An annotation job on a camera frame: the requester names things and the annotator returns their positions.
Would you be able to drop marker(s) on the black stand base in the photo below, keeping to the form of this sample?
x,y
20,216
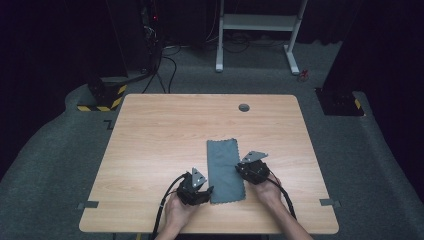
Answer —
x,y
340,101

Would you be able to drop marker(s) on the grey tape strip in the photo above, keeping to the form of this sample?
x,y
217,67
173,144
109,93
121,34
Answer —
x,y
330,202
88,204

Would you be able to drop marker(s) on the person's left hand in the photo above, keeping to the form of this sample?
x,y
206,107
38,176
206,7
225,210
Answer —
x,y
180,213

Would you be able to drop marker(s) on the white metal stand frame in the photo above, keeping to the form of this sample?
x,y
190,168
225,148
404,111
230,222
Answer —
x,y
258,22

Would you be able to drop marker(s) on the black yellow striped base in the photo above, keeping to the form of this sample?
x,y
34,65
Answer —
x,y
106,95

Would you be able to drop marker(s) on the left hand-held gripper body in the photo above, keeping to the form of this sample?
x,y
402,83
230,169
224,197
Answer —
x,y
190,193

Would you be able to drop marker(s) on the person's right hand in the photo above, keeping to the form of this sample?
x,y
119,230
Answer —
x,y
268,195

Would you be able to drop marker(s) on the dark equipment rack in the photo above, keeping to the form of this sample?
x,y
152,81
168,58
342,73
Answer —
x,y
151,33

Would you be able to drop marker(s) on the grey cloth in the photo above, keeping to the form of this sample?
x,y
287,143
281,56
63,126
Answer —
x,y
224,170

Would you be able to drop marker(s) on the grey table grommet cap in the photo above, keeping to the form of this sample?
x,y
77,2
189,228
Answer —
x,y
244,107

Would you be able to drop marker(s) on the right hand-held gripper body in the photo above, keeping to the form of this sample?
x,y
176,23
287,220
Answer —
x,y
255,171

